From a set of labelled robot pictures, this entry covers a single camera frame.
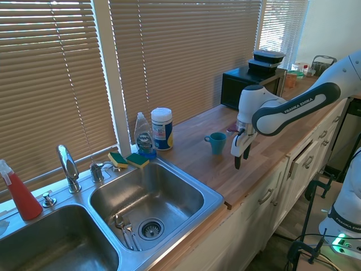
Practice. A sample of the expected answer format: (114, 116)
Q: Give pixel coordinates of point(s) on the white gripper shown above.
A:
(239, 144)

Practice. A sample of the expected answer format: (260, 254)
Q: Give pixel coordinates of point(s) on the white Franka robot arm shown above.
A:
(296, 107)

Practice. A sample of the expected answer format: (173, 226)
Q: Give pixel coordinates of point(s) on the teal ceramic mug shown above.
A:
(217, 144)

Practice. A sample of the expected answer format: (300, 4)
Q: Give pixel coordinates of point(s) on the stainless steel double sink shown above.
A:
(152, 194)

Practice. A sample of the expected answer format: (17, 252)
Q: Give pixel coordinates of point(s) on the sink drain strainer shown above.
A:
(151, 228)

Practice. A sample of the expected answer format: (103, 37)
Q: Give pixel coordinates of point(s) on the chrome sink sprayer cap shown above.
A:
(49, 200)

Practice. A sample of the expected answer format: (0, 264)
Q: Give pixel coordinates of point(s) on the small maroon object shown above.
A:
(232, 130)

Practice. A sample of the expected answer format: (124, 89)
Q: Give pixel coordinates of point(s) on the white kitchen cabinets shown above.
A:
(268, 209)

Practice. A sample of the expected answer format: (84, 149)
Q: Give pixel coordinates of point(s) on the black microwave oven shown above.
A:
(234, 87)

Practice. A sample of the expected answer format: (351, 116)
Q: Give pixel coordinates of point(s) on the black C-clamp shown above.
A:
(320, 185)
(306, 249)

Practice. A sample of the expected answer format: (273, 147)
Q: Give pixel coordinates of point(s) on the cleaning wipes canister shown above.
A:
(162, 130)

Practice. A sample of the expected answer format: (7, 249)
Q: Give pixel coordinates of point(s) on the orange plastic tub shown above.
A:
(291, 79)

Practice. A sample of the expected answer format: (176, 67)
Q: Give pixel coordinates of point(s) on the black plastic food container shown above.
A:
(268, 56)
(262, 67)

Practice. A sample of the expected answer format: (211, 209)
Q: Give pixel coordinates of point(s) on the clear Dawn soap bottle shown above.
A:
(145, 138)

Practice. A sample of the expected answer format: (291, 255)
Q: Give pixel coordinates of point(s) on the yellow green sponge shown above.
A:
(118, 160)
(137, 161)

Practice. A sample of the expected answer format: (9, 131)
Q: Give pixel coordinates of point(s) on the black dishwasher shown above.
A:
(348, 135)

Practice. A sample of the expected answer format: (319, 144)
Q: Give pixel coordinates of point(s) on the medium tan window blind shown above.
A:
(183, 56)

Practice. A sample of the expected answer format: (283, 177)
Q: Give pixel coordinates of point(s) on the narrow white window blind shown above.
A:
(282, 31)

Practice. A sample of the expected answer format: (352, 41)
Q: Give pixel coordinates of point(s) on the metal fork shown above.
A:
(131, 230)

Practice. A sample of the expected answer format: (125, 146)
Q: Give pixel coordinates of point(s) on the metal spoon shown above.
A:
(122, 228)

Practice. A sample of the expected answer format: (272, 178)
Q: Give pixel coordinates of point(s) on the chrome kitchen faucet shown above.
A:
(69, 169)

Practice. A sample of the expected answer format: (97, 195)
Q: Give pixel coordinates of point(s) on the wide tan window blind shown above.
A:
(50, 84)

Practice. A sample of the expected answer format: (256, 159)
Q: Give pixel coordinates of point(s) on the red spray bottle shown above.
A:
(24, 197)

